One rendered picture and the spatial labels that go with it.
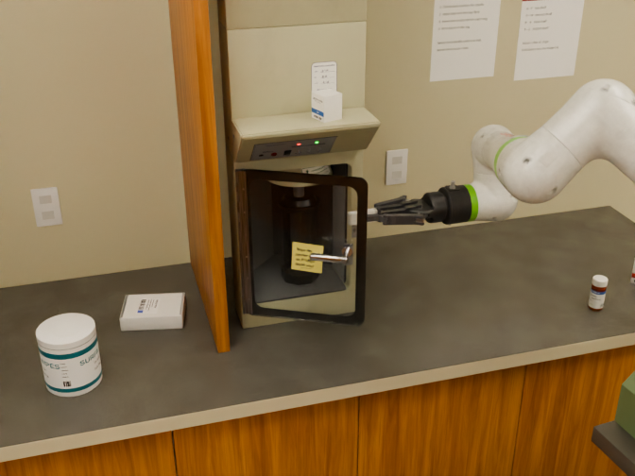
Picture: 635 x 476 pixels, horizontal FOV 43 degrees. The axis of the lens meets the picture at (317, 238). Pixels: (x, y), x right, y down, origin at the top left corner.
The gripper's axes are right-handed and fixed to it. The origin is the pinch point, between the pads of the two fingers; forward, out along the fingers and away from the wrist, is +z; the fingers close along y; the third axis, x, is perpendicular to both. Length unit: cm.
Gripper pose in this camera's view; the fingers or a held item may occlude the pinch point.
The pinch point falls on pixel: (362, 216)
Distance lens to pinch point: 191.7
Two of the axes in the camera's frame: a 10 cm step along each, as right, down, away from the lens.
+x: 0.0, 8.9, 4.5
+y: 2.8, 4.3, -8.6
